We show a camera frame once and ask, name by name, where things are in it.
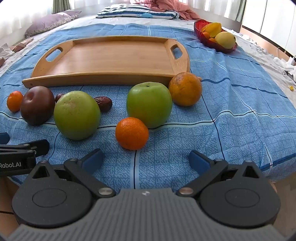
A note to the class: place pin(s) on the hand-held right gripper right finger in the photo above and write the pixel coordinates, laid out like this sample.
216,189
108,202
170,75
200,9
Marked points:
198,160

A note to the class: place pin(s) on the small mandarin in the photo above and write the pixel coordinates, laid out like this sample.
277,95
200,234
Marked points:
14,102

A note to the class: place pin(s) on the pink garment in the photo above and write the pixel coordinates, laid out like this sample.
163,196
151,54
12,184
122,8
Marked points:
23,44

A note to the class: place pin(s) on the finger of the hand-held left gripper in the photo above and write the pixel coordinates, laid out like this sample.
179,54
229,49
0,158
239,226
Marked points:
40,146
4,138

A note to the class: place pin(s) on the yellow pear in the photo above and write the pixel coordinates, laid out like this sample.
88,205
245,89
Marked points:
225,39

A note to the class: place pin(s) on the purple pillow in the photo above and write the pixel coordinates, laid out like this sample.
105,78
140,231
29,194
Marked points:
48,23

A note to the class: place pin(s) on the dark red apple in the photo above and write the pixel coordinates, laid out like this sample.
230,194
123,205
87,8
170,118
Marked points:
37,106

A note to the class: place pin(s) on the olive green curtain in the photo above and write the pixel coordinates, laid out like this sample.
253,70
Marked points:
242,9
56,5

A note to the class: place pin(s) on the yellow mango in bowl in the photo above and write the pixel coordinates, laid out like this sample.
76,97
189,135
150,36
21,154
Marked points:
211,27

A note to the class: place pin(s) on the white sheer curtain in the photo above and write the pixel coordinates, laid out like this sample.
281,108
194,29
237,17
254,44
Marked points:
23,9

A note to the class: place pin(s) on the small orange kumquat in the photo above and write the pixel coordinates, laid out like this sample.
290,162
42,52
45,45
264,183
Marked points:
206,35
212,40

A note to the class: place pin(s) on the pale green apple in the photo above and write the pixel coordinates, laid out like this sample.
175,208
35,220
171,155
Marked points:
76,115

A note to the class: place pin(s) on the crumpled white cloth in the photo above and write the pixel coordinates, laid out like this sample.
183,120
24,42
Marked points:
286,67

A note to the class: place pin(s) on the dried red date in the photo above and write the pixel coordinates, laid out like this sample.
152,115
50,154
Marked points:
104,103
59,97

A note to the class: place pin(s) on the white wardrobe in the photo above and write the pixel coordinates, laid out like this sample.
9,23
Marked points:
272,18

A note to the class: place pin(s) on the brown garment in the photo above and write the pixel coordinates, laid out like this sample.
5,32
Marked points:
1,61

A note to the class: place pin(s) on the white garment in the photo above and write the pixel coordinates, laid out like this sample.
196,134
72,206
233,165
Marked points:
5,51

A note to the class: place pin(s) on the medium mandarin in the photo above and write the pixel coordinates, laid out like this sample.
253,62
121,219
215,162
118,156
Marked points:
131,134

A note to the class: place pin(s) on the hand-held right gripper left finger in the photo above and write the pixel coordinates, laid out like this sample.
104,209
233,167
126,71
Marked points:
92,160

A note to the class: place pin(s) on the red glass bowl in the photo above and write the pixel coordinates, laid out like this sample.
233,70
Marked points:
222,49

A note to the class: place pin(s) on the pink quilt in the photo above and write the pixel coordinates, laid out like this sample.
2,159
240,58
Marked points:
166,5

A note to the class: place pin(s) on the green apple with stem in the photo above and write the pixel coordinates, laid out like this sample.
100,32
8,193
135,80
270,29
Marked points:
149,104

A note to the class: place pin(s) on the large mottled orange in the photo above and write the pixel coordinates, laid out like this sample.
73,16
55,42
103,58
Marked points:
185,89

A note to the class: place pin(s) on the blue patterned bed sheet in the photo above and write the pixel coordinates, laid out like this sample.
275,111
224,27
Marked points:
231,104

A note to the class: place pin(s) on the blue white striped pillow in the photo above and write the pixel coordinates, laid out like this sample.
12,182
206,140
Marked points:
129,11

